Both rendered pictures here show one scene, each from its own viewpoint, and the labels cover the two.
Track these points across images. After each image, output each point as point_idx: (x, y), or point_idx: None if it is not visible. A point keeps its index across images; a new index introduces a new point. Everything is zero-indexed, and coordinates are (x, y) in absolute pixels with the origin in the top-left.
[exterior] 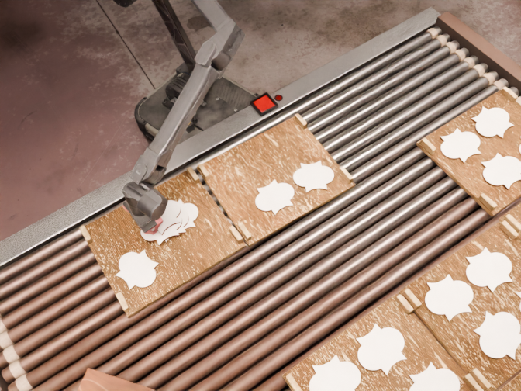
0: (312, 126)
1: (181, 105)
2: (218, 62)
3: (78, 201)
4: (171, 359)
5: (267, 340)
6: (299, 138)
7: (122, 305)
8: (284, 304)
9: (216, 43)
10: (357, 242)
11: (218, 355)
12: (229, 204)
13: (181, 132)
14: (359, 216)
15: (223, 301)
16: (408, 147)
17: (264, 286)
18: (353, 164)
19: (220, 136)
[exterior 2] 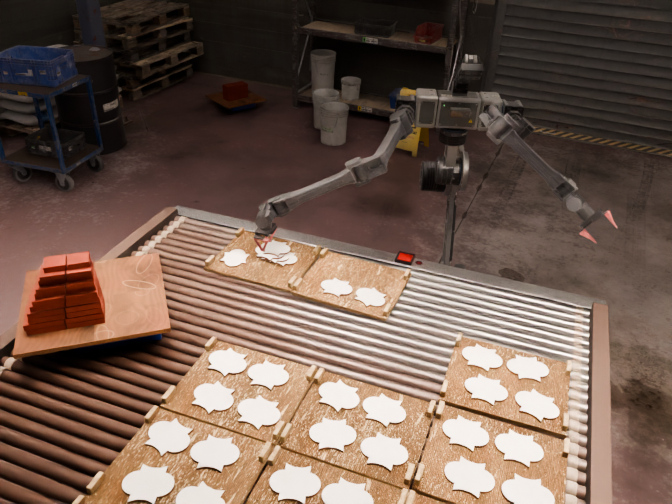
0: (412, 284)
1: (322, 181)
2: (357, 172)
3: None
4: None
5: (234, 327)
6: (394, 281)
7: (207, 259)
8: None
9: (362, 161)
10: (342, 339)
11: (207, 311)
12: (312, 273)
13: (310, 195)
14: None
15: (245, 301)
16: (452, 337)
17: (269, 311)
18: (404, 315)
19: (360, 252)
